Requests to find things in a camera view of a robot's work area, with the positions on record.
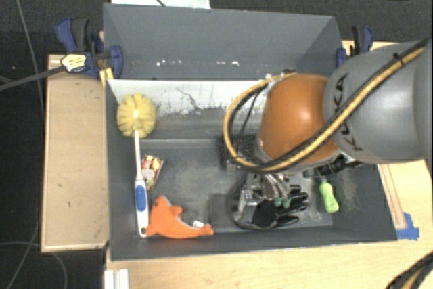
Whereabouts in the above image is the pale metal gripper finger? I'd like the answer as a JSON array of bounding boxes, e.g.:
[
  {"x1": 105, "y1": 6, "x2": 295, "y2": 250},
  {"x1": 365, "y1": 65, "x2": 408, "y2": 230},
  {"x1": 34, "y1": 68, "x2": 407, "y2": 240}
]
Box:
[{"x1": 237, "y1": 190, "x2": 263, "y2": 225}]

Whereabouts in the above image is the black glove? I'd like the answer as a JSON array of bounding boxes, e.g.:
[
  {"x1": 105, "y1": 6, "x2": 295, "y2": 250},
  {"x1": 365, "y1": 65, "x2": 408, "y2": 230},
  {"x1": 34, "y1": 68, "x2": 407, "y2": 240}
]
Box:
[{"x1": 252, "y1": 192, "x2": 310, "y2": 229}]

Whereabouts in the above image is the small green bottle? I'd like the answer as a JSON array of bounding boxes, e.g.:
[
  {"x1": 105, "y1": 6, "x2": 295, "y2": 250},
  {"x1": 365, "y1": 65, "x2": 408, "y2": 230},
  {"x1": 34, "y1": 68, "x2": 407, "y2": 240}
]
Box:
[{"x1": 318, "y1": 179, "x2": 340, "y2": 214}]

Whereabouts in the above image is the orange toy dolphin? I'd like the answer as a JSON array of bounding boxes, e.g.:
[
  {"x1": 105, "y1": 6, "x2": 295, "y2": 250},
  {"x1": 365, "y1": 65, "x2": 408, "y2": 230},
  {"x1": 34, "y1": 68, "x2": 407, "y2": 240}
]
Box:
[{"x1": 145, "y1": 195, "x2": 215, "y2": 240}]

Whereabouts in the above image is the small colourful packet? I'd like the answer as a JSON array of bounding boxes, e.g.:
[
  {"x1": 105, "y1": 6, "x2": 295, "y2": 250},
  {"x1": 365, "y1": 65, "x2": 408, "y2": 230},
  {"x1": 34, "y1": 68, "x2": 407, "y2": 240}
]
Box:
[{"x1": 140, "y1": 154, "x2": 165, "y2": 192}]

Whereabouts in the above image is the grey metal bin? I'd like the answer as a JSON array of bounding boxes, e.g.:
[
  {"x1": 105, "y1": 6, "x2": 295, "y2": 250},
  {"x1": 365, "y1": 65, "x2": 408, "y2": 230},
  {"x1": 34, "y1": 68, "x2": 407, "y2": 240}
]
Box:
[{"x1": 102, "y1": 2, "x2": 398, "y2": 262}]

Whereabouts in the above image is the pale wood board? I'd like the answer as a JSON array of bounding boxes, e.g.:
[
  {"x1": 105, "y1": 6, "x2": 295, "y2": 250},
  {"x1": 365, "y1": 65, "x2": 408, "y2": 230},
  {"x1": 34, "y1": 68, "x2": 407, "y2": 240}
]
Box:
[{"x1": 40, "y1": 53, "x2": 110, "y2": 253}]

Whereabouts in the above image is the black cylinder on white bracket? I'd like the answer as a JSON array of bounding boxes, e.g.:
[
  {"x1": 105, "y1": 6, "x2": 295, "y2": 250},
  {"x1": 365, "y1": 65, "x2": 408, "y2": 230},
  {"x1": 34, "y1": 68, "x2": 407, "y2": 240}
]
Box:
[{"x1": 313, "y1": 158, "x2": 361, "y2": 179}]

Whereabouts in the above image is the yellow dish brush white handle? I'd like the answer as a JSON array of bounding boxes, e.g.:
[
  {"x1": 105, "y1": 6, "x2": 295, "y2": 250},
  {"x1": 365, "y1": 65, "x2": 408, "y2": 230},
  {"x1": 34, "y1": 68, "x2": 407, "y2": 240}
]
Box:
[{"x1": 116, "y1": 93, "x2": 158, "y2": 238}]

